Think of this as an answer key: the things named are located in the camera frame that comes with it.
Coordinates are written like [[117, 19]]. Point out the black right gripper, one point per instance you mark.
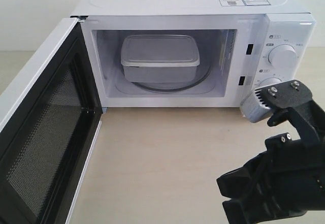
[[291, 177]]

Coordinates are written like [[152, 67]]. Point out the white plastic lidded container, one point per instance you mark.
[[159, 58]]

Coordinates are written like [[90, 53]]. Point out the white appliance door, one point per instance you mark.
[[50, 119]]

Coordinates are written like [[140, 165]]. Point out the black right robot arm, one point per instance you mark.
[[292, 102]]

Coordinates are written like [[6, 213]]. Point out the white microwave oven body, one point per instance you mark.
[[236, 40]]

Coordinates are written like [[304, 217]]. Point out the lower white timer knob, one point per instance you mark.
[[270, 81]]

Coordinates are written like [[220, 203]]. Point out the glass turntable plate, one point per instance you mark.
[[203, 71]]

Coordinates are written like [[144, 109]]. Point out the upper white power knob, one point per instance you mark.
[[283, 57]]

